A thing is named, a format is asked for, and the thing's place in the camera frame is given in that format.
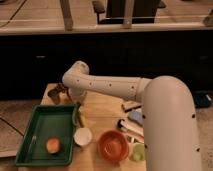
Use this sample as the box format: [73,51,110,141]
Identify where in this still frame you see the yellow green pepper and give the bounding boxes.
[78,109,86,127]

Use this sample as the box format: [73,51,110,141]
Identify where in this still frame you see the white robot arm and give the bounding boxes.
[62,61,202,171]

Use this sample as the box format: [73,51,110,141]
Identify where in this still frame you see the green plastic tray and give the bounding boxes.
[15,105,78,167]

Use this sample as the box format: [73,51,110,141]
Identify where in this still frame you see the blue cloth item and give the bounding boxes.
[128,110,143,126]

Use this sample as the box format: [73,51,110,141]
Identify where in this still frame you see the brown object on table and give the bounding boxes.
[47,83,68,104]

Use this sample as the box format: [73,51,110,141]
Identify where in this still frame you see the white black-tipped tool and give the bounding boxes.
[117,119,143,136]

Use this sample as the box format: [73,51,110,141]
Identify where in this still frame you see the white small cup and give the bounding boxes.
[74,127,92,147]

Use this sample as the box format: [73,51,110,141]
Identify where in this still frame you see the orange plastic bowl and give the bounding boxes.
[97,130,129,163]

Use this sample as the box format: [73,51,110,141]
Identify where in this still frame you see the light green cup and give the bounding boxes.
[132,144,145,162]

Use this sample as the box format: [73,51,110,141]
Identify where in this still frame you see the wooden table leg left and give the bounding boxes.
[60,0,73,31]

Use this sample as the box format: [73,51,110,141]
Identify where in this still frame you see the wooden table leg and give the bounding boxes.
[60,0,73,31]
[123,0,135,29]

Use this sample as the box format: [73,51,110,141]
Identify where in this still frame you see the orange fruit toy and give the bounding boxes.
[46,138,60,154]

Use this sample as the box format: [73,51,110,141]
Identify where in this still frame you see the black chair base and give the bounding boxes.
[92,0,166,25]

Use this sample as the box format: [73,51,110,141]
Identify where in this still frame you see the wooden table leg right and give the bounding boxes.
[123,0,135,29]

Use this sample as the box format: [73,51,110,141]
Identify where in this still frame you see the blue black floor device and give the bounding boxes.
[194,94,212,108]

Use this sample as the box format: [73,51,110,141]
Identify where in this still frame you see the black floor cable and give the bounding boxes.
[0,116,25,138]

